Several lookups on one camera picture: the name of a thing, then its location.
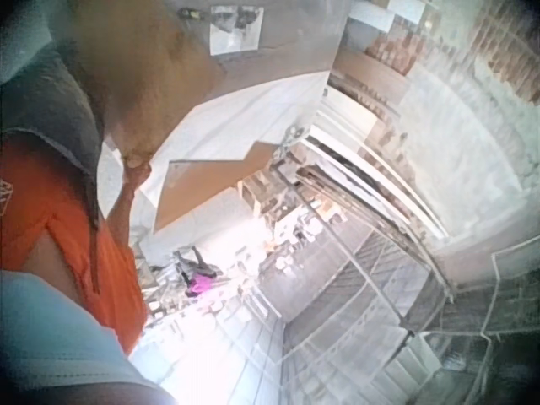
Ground person's right hand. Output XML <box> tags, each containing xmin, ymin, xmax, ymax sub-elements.
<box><xmin>119</xmin><ymin>152</ymin><xmax>154</xmax><ymax>190</ymax></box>

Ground large brown cardboard box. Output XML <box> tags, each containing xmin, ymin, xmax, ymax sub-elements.
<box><xmin>74</xmin><ymin>0</ymin><xmax>352</xmax><ymax>235</ymax></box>

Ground counter with small goods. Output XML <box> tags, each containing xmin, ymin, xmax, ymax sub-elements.
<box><xmin>235</xmin><ymin>168</ymin><xmax>351</xmax><ymax>275</ymax></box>

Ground store shelf with goods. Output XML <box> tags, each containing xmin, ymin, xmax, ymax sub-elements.
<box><xmin>324</xmin><ymin>0</ymin><xmax>540</xmax><ymax>254</ymax></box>

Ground metal wire rack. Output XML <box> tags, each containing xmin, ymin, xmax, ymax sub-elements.
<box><xmin>269</xmin><ymin>159</ymin><xmax>540</xmax><ymax>405</ymax></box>

